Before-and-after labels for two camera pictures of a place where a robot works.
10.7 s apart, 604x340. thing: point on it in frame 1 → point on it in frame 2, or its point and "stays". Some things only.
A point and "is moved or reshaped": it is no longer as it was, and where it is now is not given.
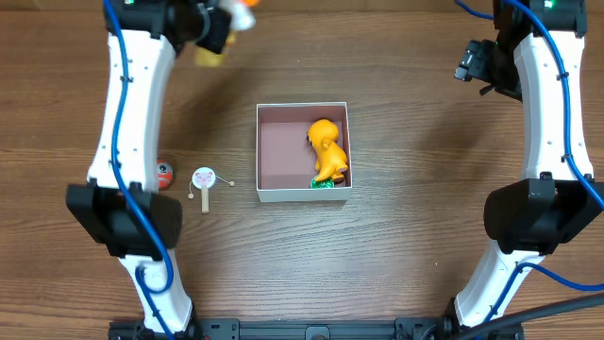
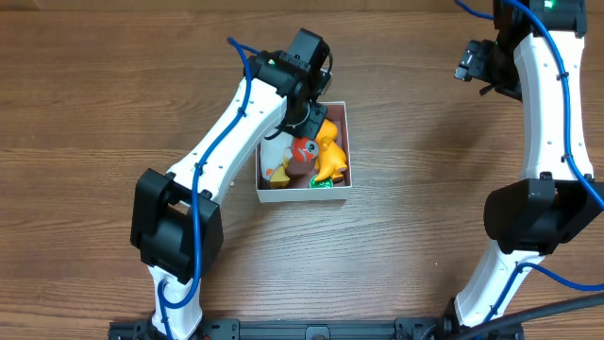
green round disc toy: [327, 183] stays
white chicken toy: [242, 19] → [276, 148]
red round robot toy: [165, 174] is moved or reshaped
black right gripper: [470, 64] stays
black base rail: [315, 329] stays
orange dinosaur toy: [331, 161] stays
